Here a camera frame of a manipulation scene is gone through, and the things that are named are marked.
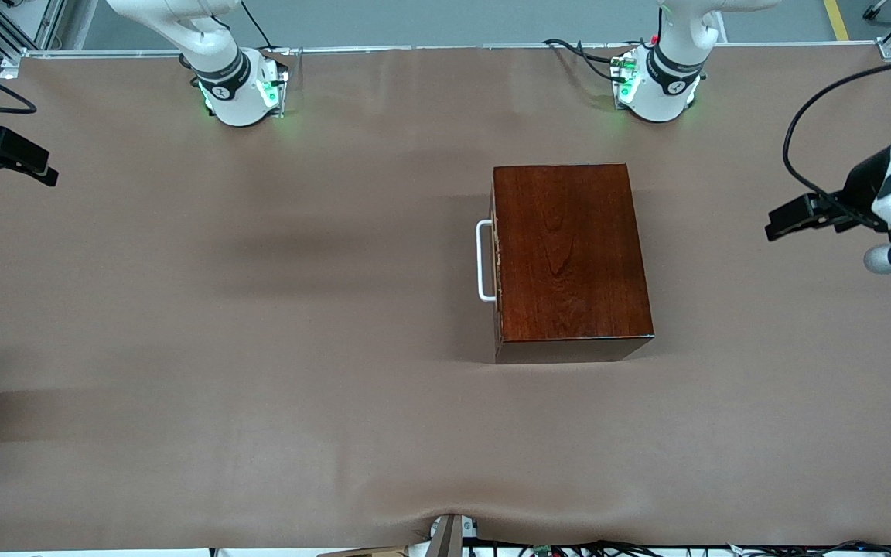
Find wooden drawer with white handle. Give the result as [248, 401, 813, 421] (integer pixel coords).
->
[476, 172, 502, 341]

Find brown table mat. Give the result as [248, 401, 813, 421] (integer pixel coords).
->
[0, 45, 891, 552]

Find dark brown wooden cabinet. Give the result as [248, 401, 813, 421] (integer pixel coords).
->
[490, 162, 655, 364]

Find black right arm base cable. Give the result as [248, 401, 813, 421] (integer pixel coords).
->
[241, 0, 280, 53]

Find black left arm base cables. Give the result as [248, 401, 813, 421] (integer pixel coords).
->
[542, 39, 632, 84]

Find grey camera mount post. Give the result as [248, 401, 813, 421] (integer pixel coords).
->
[426, 513, 479, 557]

